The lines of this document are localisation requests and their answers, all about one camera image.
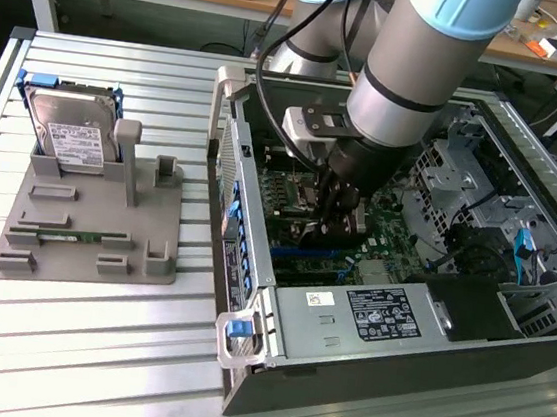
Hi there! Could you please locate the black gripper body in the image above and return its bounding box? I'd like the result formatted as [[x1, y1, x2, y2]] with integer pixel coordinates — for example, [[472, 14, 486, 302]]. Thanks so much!
[[322, 133, 409, 204]]

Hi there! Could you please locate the CPU socket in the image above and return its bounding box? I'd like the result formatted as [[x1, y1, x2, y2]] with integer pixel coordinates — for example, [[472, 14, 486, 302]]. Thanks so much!
[[292, 173, 324, 209]]

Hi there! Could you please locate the black installed RAM stick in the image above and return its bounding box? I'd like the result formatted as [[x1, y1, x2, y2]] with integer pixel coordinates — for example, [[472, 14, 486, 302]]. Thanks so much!
[[276, 206, 320, 229]]

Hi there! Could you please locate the blue expansion slot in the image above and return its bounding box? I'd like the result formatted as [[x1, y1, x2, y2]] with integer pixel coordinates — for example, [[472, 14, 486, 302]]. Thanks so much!
[[270, 240, 346, 266]]

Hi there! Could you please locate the green motherboard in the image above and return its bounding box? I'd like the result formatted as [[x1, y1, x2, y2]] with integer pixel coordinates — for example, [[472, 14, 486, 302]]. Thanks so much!
[[244, 148, 443, 306]]

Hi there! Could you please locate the open PC case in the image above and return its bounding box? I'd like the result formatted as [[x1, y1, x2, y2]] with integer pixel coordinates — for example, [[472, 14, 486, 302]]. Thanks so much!
[[176, 63, 557, 417]]

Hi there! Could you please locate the grey power supply unit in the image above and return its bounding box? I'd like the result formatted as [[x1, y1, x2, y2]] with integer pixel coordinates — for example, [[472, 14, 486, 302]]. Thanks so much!
[[265, 265, 458, 381]]

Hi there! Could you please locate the blue case latch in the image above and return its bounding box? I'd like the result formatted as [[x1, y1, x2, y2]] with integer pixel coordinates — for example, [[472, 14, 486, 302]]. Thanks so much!
[[224, 316, 252, 341]]

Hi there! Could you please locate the orange and white box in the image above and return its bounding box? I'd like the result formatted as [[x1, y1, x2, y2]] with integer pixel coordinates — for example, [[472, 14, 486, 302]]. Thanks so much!
[[523, 34, 557, 63]]

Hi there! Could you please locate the white cup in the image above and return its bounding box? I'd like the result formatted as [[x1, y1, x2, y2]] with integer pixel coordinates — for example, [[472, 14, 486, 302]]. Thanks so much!
[[511, 0, 544, 24]]

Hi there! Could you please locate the grey plastic parts rack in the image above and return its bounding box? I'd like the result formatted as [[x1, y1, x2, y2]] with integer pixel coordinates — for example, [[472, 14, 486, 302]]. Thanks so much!
[[0, 105, 194, 301]]

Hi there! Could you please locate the green RAM stick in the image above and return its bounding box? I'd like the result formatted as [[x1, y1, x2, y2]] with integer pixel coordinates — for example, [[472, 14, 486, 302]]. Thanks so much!
[[9, 221, 131, 249]]

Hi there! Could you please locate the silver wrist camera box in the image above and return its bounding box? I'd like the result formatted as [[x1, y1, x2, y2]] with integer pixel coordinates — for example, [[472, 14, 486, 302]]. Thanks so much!
[[277, 103, 367, 167]]

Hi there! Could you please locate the black camera cable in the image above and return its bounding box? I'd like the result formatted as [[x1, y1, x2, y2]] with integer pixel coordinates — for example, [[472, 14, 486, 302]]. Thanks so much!
[[241, 0, 357, 176]]

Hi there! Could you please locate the blue flat wire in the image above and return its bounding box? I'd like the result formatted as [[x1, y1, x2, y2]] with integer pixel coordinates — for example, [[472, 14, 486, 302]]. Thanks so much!
[[509, 226, 535, 289]]

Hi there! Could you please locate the hard disk with blue bracket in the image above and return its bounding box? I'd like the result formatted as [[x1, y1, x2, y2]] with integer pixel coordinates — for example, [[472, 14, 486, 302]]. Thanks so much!
[[6, 68, 130, 179]]

